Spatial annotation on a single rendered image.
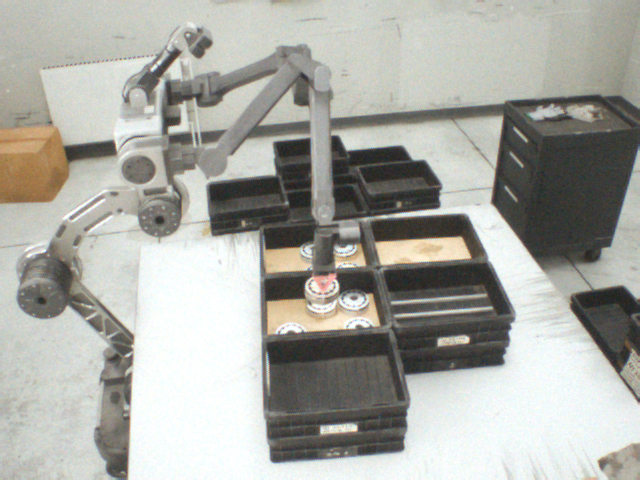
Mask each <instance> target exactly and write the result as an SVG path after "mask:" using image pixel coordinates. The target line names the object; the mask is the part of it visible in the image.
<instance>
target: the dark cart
mask: <svg viewBox="0 0 640 480"><path fill-rule="evenodd" d="M552 103H553V104H554V107H553V108H555V107H558V106H561V109H560V110H564V109H566V108H567V107H569V106H573V105H575V104H577V105H578V104H583V105H593V106H594V109H596V108H597V109H598V108H600V107H601V108H603V109H604V110H606V112H604V113H605V114H607V115H608V116H609V118H607V119H602V120H595V121H593V123H589V122H585V120H581V119H576V118H572V119H570V118H562V119H561V120H560V121H549V119H540V120H534V121H533V120H531V119H530V118H529V117H527V115H526V114H529V113H534V112H536V109H537V108H538V107H540V106H544V107H545V108H548V107H549V106H551V104H552ZM545 108H544V109H545ZM553 108H552V109H553ZM639 144H640V123H638V122H637V121H635V120H634V119H632V118H631V117H629V116H628V115H627V114H625V113H624V112H623V111H622V110H621V109H619V108H618V107H616V106H615V105H613V104H612V103H610V102H609V101H607V100H606V99H605V98H604V97H603V96H601V95H600V94H599V95H598V94H590V95H579V96H569V97H568V96H560V97H550V98H539V99H533V98H529V99H519V100H508V101H506V102H505V108H504V115H503V121H502V128H501V134H500V140H499V146H498V154H497V160H496V166H495V168H496V173H495V179H494V185H493V193H492V199H491V202H492V203H493V205H494V207H495V208H496V209H497V211H498V212H499V213H500V215H501V216H502V217H503V218H504V220H505V221H506V223H507V225H508V226H509V227H510V228H511V230H512V231H513V232H514V234H516V235H517V236H518V237H519V240H520V241H521V242H522V244H523V245H524V246H525V247H526V249H527V250H528V251H529V253H530V254H531V255H532V258H533V259H538V257H545V256H552V255H559V254H566V253H574V252H581V251H586V253H585V258H586V259H587V260H589V262H590V263H592V261H594V260H596V259H597V258H598V257H599V256H600V254H601V249H602V248H608V247H611V245H612V242H613V239H614V234H615V231H616V228H617V225H618V222H619V216H620V212H621V209H622V206H623V202H624V199H625V196H626V193H627V189H628V186H629V183H630V180H631V179H630V177H631V174H632V170H633V167H634V164H635V161H636V158H637V155H638V147H639Z"/></svg>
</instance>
